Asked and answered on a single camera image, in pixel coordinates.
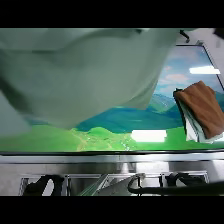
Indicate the grey-green shirt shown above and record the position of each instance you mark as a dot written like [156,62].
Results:
[83,73]

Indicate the white garment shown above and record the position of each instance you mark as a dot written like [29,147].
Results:
[192,131]

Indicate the brown garment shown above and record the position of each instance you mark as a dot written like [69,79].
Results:
[204,108]

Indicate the black office chair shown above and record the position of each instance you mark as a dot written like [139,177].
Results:
[184,34]

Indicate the silver frame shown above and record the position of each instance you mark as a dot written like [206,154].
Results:
[100,163]

